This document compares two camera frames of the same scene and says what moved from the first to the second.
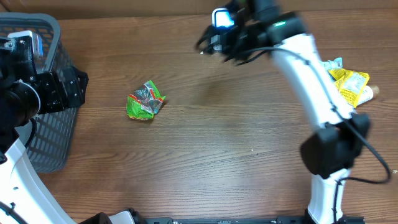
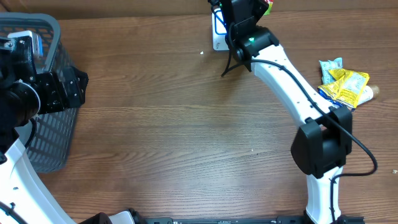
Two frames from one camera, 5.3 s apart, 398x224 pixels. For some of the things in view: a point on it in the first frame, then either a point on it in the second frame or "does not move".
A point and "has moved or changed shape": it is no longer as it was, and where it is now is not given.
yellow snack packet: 350,84 does not move
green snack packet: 145,103 has moved or changed shape
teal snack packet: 336,63 does not move
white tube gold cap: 368,93 does not move
